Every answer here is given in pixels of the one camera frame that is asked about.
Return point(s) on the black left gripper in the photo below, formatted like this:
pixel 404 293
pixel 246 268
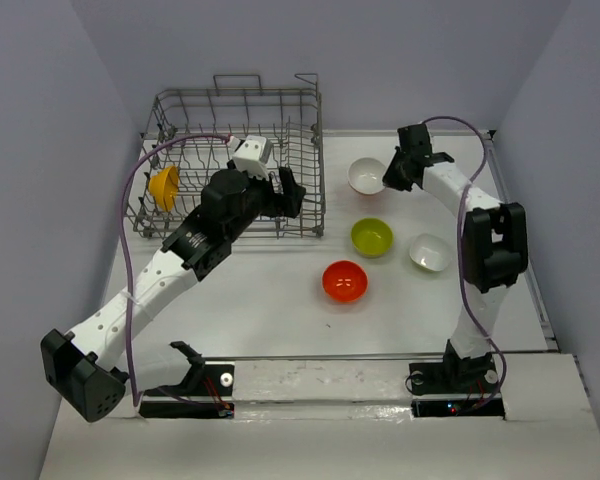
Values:
pixel 285 206

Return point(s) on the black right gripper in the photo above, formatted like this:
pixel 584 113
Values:
pixel 390 177

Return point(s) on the white bowl orange outside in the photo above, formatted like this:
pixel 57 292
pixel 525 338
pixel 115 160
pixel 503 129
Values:
pixel 365 174

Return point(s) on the red orange bowl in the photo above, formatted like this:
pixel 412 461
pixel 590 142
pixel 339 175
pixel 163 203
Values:
pixel 344 281

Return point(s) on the yellow bowl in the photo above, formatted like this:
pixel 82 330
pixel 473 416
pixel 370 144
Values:
pixel 164 187

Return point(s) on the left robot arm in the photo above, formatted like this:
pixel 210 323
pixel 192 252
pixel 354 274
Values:
pixel 91 365

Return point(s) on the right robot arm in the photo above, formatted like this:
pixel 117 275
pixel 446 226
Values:
pixel 492 252

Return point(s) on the lime green bowl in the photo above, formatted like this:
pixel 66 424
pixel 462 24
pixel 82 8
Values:
pixel 371 237

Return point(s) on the white bowl green outside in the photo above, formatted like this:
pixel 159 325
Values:
pixel 430 253

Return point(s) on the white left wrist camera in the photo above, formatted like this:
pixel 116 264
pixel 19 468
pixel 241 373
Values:
pixel 251 155

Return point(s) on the grey wire dish rack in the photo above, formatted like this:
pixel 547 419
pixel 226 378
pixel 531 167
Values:
pixel 289 115

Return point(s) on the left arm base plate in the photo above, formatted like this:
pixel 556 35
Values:
pixel 211 398

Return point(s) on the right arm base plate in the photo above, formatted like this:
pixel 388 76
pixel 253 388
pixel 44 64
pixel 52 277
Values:
pixel 434 397

